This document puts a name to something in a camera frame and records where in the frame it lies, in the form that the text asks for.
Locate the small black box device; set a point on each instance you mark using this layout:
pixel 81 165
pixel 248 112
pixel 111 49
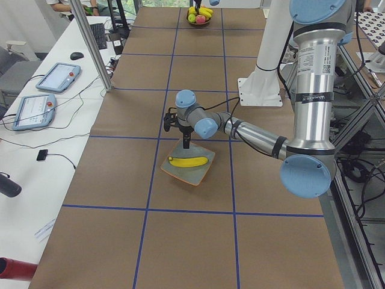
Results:
pixel 42 154

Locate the black computer mouse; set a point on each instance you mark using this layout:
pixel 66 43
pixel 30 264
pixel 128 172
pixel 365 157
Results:
pixel 76 55

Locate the black keyboard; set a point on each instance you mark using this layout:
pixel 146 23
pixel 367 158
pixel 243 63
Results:
pixel 98 31

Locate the blue teach pendant far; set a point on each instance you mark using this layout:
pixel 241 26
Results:
pixel 59 78

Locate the red peach apple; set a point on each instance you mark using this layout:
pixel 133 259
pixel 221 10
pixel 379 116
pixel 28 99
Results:
pixel 200 19

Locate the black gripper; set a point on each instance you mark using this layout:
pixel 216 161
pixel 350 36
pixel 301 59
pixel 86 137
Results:
pixel 186 130

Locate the blue teach pendant near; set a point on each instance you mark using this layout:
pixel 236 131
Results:
pixel 36 111

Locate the red cylinder object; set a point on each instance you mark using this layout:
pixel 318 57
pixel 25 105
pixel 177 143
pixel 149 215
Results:
pixel 17 270

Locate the green apple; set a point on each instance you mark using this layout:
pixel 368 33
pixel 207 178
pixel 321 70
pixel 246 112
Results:
pixel 191 18

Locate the aluminium frame post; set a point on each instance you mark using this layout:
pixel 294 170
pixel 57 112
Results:
pixel 84 27

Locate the blue teach pendant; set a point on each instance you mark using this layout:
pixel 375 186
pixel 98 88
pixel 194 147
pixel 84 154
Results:
pixel 36 111
pixel 59 78

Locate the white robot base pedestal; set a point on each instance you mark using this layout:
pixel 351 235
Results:
pixel 261 88

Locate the grey square plate orange rim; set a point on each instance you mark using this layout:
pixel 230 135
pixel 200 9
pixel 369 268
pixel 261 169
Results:
pixel 193 175

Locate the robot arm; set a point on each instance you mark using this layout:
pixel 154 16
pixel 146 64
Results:
pixel 214 2
pixel 308 159

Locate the brown wicker fruit basket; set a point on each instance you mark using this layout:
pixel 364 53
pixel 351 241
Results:
pixel 195 11

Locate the black bottle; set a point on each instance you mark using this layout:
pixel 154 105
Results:
pixel 8 187

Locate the yellow banana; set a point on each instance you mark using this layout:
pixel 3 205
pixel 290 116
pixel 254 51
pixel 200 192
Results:
pixel 188 162
pixel 206 12

